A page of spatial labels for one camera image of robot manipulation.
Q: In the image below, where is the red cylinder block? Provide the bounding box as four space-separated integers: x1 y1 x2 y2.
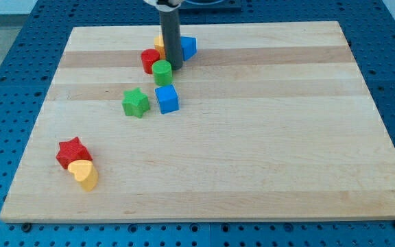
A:
140 49 160 74

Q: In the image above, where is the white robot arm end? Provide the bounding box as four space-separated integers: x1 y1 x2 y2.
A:
144 0 184 12

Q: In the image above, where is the green star block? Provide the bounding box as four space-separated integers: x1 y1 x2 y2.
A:
121 87 150 118

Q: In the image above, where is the red star block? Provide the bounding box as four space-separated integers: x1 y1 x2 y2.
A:
56 137 93 169

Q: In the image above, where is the blue cube block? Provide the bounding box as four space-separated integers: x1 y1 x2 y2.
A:
154 84 179 114

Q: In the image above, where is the green cylinder block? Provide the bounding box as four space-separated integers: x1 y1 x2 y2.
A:
152 60 173 86

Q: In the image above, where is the blue pentagon block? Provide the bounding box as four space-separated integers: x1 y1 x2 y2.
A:
180 36 197 61

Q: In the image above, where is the yellow block behind rod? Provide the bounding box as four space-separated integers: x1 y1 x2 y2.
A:
154 35 166 60

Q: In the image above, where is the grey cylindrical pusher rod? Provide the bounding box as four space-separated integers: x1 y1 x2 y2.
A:
159 9 183 71

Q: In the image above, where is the yellow heart block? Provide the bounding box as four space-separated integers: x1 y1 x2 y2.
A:
68 160 99 192

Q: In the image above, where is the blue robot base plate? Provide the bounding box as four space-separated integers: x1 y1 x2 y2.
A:
180 0 242 12

